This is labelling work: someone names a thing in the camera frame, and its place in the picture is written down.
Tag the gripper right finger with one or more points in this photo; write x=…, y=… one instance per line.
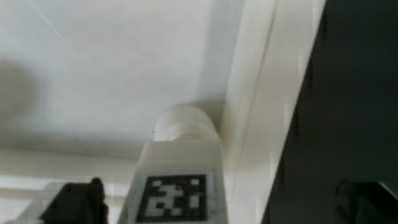
x=366, y=203

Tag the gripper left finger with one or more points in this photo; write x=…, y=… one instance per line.
x=78, y=206

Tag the white leg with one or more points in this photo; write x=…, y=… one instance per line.
x=176, y=194

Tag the white square tabletop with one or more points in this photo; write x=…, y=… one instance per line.
x=105, y=60

